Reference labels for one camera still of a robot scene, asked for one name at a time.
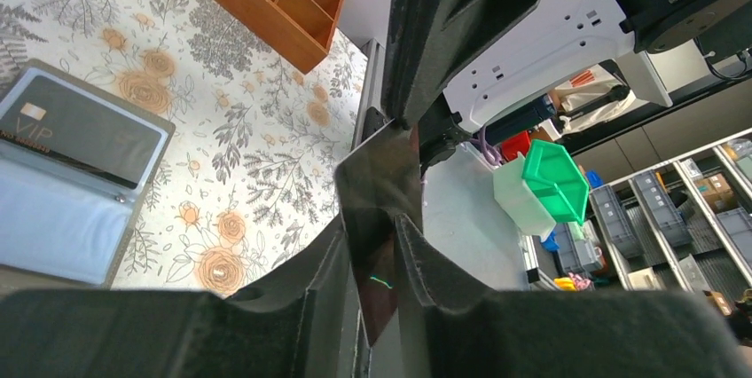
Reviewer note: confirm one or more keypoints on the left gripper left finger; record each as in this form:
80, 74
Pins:
285, 324

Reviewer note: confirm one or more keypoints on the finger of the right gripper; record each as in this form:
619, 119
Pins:
431, 41

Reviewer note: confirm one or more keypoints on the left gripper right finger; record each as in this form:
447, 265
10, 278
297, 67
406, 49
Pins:
453, 325

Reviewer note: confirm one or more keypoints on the dark credit card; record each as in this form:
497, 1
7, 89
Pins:
55, 119
376, 182

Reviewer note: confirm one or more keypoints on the grey card holder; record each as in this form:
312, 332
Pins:
62, 227

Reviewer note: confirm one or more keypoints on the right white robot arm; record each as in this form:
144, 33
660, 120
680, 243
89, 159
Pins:
557, 40

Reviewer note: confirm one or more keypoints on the white plastic bin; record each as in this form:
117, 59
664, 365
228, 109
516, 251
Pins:
517, 200

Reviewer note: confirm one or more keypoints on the floral table mat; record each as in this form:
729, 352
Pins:
247, 180

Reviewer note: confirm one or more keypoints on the green plastic bin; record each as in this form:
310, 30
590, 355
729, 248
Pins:
554, 178

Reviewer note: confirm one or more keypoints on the grey storage crates shelf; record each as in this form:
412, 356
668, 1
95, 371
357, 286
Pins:
684, 223

